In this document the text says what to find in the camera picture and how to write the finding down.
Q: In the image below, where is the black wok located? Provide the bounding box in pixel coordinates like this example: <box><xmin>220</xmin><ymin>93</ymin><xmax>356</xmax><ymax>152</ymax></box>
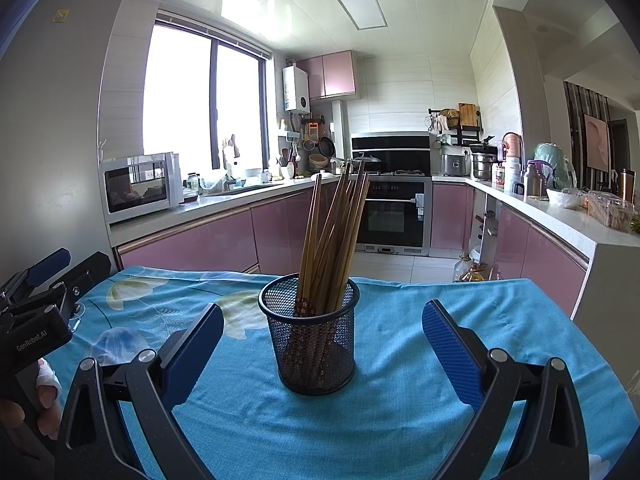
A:
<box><xmin>345</xmin><ymin>154</ymin><xmax>383</xmax><ymax>173</ymax></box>

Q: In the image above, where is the clear plastic container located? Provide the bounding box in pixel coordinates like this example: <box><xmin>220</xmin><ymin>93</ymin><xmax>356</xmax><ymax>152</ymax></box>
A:
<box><xmin>586</xmin><ymin>192</ymin><xmax>635</xmax><ymax>233</ymax></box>

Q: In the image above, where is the blue printed tablecloth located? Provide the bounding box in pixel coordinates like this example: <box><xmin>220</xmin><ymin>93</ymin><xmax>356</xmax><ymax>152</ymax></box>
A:
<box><xmin>47</xmin><ymin>266</ymin><xmax>640</xmax><ymax>480</ymax></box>

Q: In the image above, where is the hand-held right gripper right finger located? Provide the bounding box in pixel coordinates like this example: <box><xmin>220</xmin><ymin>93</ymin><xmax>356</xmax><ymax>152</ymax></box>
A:
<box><xmin>421</xmin><ymin>300</ymin><xmax>591</xmax><ymax>480</ymax></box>

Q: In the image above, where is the silver rice cooker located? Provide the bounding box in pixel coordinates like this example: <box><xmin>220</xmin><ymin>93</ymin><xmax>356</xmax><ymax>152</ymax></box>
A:
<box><xmin>440</xmin><ymin>145</ymin><xmax>472</xmax><ymax>178</ymax></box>

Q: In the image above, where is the mint green appliance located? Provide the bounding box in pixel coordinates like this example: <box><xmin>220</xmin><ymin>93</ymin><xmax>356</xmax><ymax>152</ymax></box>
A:
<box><xmin>532</xmin><ymin>142</ymin><xmax>576</xmax><ymax>191</ymax></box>

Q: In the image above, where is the long pink base cabinet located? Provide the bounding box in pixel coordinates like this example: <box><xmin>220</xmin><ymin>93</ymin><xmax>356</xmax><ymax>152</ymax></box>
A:
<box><xmin>114</xmin><ymin>180</ymin><xmax>351</xmax><ymax>276</ymax></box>

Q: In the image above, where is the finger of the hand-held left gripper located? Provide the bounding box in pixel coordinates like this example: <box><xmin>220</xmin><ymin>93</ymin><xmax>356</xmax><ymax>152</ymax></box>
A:
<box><xmin>10</xmin><ymin>251</ymin><xmax>112</xmax><ymax>331</ymax></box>
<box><xmin>0</xmin><ymin>247</ymin><xmax>72</xmax><ymax>306</ymax></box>

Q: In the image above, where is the stainless steel pot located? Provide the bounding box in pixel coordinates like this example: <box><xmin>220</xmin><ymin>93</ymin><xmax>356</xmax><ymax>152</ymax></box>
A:
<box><xmin>471</xmin><ymin>154</ymin><xmax>498</xmax><ymax>181</ymax></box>

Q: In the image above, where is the bunch of wooden chopsticks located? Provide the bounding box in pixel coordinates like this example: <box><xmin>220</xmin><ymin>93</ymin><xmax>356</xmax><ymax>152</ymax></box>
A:
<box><xmin>292</xmin><ymin>162</ymin><xmax>371</xmax><ymax>386</ymax></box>

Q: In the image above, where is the white microwave oven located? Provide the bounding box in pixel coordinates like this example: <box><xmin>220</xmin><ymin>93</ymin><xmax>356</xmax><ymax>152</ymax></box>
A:
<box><xmin>103</xmin><ymin>152</ymin><xmax>185</xmax><ymax>225</ymax></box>

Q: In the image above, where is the person's left hand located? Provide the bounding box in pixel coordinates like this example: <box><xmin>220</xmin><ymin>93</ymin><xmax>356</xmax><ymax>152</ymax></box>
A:
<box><xmin>0</xmin><ymin>357</ymin><xmax>63</xmax><ymax>442</ymax></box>

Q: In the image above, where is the kitchen window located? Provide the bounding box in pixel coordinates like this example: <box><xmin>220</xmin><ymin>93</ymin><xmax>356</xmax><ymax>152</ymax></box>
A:
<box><xmin>142</xmin><ymin>10</ymin><xmax>275</xmax><ymax>171</ymax></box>

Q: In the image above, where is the white bowl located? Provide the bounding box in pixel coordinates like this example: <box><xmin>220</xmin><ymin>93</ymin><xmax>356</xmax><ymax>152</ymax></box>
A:
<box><xmin>546</xmin><ymin>187</ymin><xmax>586</xmax><ymax>210</ymax></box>

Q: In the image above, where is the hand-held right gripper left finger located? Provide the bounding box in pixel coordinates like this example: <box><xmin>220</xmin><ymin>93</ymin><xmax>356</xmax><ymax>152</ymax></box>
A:
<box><xmin>54</xmin><ymin>302</ymin><xmax>225</xmax><ymax>480</ymax></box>

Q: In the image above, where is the oil bottle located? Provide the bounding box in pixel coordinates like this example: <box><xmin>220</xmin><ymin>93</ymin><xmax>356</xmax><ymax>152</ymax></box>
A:
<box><xmin>452</xmin><ymin>254</ymin><xmax>483</xmax><ymax>283</ymax></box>

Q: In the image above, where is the built-in black oven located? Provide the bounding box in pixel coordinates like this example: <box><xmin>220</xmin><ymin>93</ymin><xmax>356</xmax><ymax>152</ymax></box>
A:
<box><xmin>355</xmin><ymin>177</ymin><xmax>432</xmax><ymax>256</ymax></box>

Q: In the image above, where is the black wall rack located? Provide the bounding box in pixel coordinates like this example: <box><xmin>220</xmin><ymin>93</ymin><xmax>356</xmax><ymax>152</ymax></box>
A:
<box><xmin>429</xmin><ymin>108</ymin><xmax>483</xmax><ymax>146</ymax></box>

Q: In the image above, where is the grey refrigerator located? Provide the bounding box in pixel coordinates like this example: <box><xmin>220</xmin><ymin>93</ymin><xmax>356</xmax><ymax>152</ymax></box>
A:
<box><xmin>0</xmin><ymin>0</ymin><xmax>136</xmax><ymax>281</ymax></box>

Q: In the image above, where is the steel jug purple lid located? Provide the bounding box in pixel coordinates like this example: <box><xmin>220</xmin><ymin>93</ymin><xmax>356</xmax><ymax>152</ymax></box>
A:
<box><xmin>522</xmin><ymin>161</ymin><xmax>548</xmax><ymax>198</ymax></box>

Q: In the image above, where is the white water heater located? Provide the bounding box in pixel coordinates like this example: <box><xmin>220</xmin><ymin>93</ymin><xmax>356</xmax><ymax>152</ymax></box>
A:
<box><xmin>282</xmin><ymin>66</ymin><xmax>310</xmax><ymax>112</ymax></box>

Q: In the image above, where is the black mesh pen holder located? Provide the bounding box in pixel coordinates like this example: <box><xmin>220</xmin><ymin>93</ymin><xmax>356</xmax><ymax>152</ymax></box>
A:
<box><xmin>257</xmin><ymin>273</ymin><xmax>361</xmax><ymax>396</ymax></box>

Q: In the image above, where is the pink thermos jug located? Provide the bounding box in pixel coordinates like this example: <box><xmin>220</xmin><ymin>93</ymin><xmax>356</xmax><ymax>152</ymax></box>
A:
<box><xmin>501</xmin><ymin>132</ymin><xmax>523</xmax><ymax>163</ymax></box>

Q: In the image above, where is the pink wall cabinet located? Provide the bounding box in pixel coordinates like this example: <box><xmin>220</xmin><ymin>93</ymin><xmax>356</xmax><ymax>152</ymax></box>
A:
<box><xmin>297</xmin><ymin>50</ymin><xmax>357</xmax><ymax>101</ymax></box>

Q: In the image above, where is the black range hood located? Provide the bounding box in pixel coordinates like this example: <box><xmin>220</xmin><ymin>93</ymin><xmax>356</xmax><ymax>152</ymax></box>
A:
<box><xmin>351</xmin><ymin>133</ymin><xmax>432</xmax><ymax>173</ymax></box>

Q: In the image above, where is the white bottle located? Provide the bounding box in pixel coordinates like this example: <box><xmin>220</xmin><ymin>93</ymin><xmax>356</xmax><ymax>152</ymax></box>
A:
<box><xmin>504</xmin><ymin>156</ymin><xmax>522</xmax><ymax>193</ymax></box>

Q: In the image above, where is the ceiling light panel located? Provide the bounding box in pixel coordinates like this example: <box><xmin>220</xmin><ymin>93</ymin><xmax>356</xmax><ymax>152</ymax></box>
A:
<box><xmin>336</xmin><ymin>0</ymin><xmax>388</xmax><ymax>31</ymax></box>

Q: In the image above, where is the narrow pink base cabinet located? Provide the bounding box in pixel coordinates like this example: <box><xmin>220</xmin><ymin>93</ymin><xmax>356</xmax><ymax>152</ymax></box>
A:
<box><xmin>431</xmin><ymin>182</ymin><xmax>475</xmax><ymax>251</ymax></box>

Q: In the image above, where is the framed wall picture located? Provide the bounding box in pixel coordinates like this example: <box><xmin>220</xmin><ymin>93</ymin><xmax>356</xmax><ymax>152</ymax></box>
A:
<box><xmin>584</xmin><ymin>114</ymin><xmax>611</xmax><ymax>173</ymax></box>

